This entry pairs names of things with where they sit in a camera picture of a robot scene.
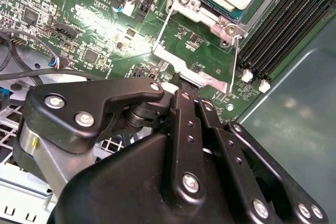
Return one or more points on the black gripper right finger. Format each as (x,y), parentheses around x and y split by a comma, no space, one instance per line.
(225,155)

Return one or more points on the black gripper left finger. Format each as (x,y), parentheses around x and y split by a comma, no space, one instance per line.
(78,103)

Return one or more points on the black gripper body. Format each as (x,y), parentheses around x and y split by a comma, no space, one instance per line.
(118,182)

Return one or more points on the metal socket cover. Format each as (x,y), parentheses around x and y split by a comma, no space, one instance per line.
(168,57)

